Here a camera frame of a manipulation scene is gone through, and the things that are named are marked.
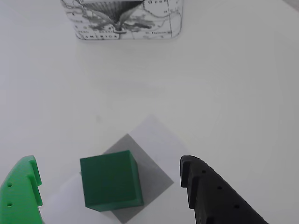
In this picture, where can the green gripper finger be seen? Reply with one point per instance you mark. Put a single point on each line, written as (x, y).
(18, 198)

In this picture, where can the grey white checkered mat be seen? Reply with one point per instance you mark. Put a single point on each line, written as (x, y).
(154, 163)

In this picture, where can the tin box with map print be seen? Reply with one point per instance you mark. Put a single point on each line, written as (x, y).
(130, 21)

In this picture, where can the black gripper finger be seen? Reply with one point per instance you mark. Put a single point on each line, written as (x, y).
(217, 200)

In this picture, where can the green cube dice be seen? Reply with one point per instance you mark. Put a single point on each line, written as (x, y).
(109, 182)

